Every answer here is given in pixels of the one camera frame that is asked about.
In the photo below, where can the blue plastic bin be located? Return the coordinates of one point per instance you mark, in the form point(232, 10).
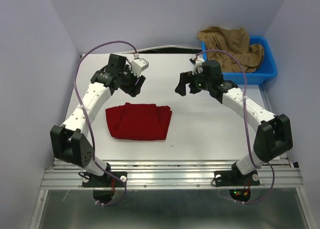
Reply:
point(266, 71)

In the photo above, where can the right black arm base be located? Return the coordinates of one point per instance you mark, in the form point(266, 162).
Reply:
point(234, 178)

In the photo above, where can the tan skirt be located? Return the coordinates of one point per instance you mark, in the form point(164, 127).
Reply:
point(236, 54)

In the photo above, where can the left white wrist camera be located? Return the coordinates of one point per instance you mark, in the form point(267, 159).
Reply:
point(138, 66)

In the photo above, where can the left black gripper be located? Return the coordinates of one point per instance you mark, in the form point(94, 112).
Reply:
point(134, 90)

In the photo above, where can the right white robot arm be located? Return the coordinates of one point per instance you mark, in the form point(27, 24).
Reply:
point(273, 132)

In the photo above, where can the aluminium mounting rail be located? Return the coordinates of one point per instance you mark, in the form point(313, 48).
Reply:
point(171, 174)

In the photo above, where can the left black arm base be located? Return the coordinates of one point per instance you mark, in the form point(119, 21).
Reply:
point(92, 181)

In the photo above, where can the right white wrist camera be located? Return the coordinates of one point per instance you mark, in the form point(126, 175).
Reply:
point(197, 62)

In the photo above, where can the red skirt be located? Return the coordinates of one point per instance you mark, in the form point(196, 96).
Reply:
point(138, 122)

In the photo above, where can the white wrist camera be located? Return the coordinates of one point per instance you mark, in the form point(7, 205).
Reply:
point(138, 66)
point(197, 62)

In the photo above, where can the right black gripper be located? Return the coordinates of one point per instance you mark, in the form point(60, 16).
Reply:
point(186, 77)

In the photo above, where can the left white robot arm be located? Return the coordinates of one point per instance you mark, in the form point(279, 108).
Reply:
point(69, 140)

